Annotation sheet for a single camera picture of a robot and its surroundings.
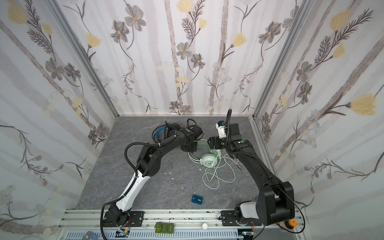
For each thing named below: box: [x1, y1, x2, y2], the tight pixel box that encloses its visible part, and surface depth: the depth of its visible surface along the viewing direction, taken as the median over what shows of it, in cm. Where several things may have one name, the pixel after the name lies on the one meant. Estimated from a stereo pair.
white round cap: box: [202, 223, 208, 231], surface depth 70 cm
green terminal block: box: [154, 222, 175, 234], surface depth 71 cm
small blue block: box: [191, 194, 203, 205], surface depth 80 cm
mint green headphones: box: [188, 139, 236, 190], surface depth 92 cm
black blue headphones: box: [152, 120, 182, 143], surface depth 109 cm
